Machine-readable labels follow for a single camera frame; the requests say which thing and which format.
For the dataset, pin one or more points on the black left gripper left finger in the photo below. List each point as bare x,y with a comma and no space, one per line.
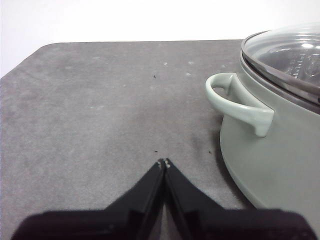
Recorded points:
105,225

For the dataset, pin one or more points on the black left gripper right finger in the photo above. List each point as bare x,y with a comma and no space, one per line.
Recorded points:
225,225

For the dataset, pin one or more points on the glass lid with metal knob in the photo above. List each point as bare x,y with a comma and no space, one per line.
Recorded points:
280,50

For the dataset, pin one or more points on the pale green electric steamer pot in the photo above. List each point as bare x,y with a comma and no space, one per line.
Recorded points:
275,155

